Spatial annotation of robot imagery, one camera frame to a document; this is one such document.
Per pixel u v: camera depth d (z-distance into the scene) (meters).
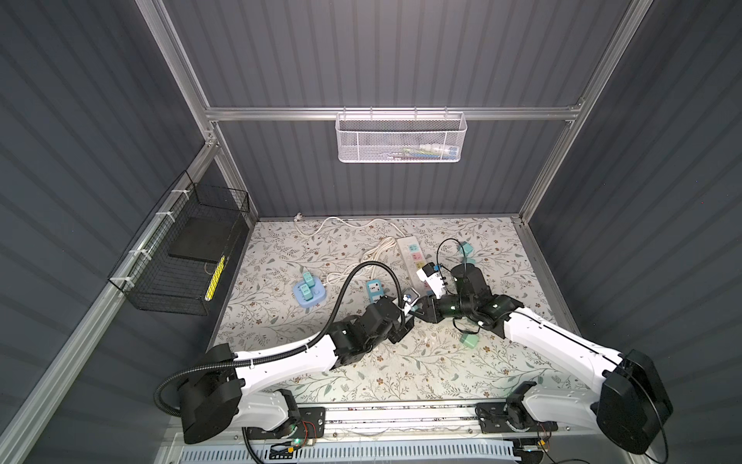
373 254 1.05
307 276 0.96
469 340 0.86
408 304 0.65
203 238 0.75
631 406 0.40
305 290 0.91
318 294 0.94
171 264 0.72
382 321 0.57
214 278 0.69
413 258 1.05
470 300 0.62
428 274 0.72
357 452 0.77
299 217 1.23
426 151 0.91
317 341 0.52
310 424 0.72
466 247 1.09
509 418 0.68
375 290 0.96
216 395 0.41
